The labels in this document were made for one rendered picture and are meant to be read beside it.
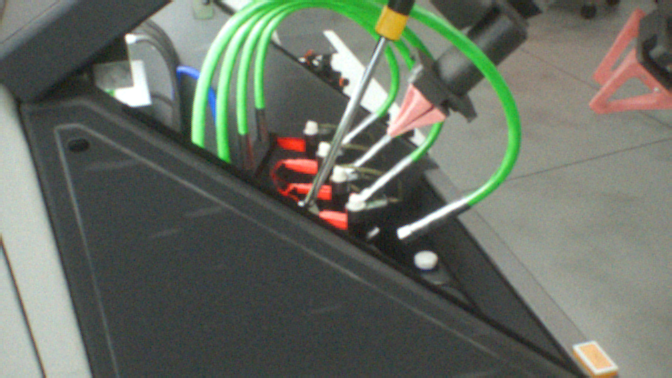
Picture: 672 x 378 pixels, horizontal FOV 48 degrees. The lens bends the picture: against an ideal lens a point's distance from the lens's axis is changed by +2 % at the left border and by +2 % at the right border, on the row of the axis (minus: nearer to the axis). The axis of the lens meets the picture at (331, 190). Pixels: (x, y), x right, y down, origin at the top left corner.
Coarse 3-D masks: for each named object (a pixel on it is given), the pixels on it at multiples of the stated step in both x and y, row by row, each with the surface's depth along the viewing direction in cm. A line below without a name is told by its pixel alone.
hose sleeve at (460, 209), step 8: (456, 200) 90; (464, 200) 89; (440, 208) 90; (448, 208) 90; (456, 208) 89; (464, 208) 89; (432, 216) 91; (440, 216) 90; (448, 216) 90; (456, 216) 90; (416, 224) 92; (424, 224) 91; (432, 224) 91; (440, 224) 91; (416, 232) 91; (424, 232) 91
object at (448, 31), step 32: (256, 0) 79; (384, 0) 77; (224, 32) 81; (448, 32) 78; (480, 64) 80; (512, 96) 82; (192, 128) 88; (512, 128) 83; (512, 160) 85; (480, 192) 88
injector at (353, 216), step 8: (360, 208) 100; (352, 216) 100; (360, 216) 100; (352, 224) 100; (360, 224) 100; (352, 232) 101; (360, 232) 101; (368, 232) 103; (376, 232) 103; (360, 240) 102; (368, 240) 103
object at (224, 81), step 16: (288, 0) 92; (336, 0) 93; (352, 0) 94; (256, 16) 91; (240, 32) 92; (240, 48) 93; (224, 64) 94; (224, 80) 94; (224, 96) 95; (224, 112) 97; (224, 128) 98; (432, 128) 107; (224, 144) 99; (432, 144) 108; (416, 160) 108; (384, 176) 109; (400, 176) 109; (368, 192) 109
